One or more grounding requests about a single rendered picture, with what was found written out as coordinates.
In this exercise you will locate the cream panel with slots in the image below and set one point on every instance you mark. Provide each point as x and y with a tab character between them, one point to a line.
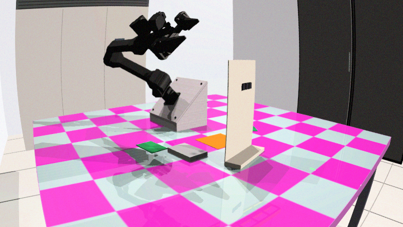
239	150

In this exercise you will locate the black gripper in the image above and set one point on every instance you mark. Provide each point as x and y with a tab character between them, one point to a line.
165	44

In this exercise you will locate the orange square mat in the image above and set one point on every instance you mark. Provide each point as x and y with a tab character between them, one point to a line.
217	141

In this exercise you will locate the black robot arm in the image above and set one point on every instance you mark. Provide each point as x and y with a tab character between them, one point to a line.
157	80

